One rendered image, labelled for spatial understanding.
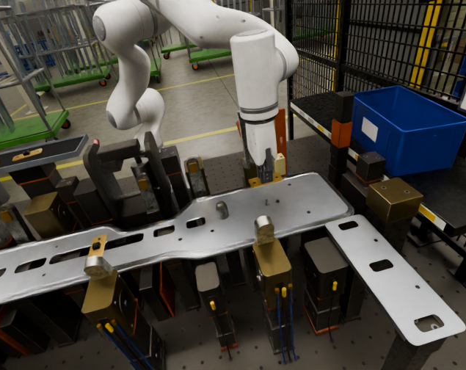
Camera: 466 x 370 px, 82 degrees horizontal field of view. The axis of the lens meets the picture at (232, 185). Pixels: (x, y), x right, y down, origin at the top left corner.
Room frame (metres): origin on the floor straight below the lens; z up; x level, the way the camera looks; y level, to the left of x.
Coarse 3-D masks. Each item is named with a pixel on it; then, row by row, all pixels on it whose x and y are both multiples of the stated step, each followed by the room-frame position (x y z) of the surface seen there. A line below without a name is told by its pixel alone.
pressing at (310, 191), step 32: (224, 192) 0.64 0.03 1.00; (256, 192) 0.62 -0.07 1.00; (288, 192) 0.59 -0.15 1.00; (320, 192) 0.57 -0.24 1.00; (160, 224) 0.56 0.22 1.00; (224, 224) 0.51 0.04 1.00; (288, 224) 0.47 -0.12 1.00; (320, 224) 0.46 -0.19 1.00; (0, 256) 0.55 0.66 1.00; (32, 256) 0.52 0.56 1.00; (128, 256) 0.46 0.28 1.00; (160, 256) 0.45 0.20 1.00; (192, 256) 0.43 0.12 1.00; (0, 288) 0.44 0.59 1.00; (32, 288) 0.42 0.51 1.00
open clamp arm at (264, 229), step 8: (264, 216) 0.39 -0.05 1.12; (256, 224) 0.38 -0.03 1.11; (264, 224) 0.37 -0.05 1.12; (272, 224) 0.37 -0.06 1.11; (256, 232) 0.38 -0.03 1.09; (264, 232) 0.37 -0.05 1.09; (272, 232) 0.38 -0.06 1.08; (256, 240) 0.39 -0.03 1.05; (264, 240) 0.38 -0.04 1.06; (272, 240) 0.39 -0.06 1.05
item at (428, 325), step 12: (420, 324) 0.20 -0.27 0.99; (432, 324) 0.19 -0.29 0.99; (396, 336) 0.21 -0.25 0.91; (396, 348) 0.21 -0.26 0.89; (408, 348) 0.19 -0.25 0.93; (420, 348) 0.17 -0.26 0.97; (432, 348) 0.17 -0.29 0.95; (396, 360) 0.20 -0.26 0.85; (408, 360) 0.18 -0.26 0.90; (420, 360) 0.18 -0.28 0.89
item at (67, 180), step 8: (64, 184) 0.70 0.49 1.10; (72, 184) 0.70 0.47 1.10; (64, 192) 0.69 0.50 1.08; (72, 192) 0.69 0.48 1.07; (64, 200) 0.69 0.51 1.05; (72, 200) 0.69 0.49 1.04; (72, 208) 0.69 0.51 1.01; (80, 208) 0.70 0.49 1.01; (80, 216) 0.69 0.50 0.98; (88, 224) 0.70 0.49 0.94
